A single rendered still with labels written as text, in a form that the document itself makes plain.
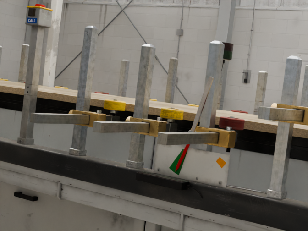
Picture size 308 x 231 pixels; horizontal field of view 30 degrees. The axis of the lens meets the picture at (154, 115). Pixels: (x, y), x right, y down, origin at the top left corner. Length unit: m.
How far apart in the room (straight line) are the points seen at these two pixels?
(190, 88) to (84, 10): 2.86
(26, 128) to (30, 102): 0.10
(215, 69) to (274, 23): 7.72
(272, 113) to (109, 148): 0.96
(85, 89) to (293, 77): 0.75
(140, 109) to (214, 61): 0.30
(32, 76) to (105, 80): 8.81
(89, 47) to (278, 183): 0.82
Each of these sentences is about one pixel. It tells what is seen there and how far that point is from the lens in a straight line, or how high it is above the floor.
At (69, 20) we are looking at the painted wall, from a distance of 11.73.
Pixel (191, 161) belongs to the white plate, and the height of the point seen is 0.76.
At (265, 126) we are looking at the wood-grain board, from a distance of 1.90.
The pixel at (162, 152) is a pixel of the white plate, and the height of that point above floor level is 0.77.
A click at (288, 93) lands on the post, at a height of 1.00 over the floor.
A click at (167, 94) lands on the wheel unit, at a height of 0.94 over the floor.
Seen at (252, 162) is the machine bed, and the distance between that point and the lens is 1.95.
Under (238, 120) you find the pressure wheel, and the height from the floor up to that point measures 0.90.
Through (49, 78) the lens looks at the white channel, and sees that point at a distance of 3.47.
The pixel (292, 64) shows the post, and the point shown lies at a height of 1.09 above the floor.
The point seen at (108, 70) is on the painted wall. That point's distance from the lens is 10.98.
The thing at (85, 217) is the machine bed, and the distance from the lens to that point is 2.39.
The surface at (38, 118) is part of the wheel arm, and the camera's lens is 1.82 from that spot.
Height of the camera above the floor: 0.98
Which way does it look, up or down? 3 degrees down
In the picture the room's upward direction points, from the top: 7 degrees clockwise
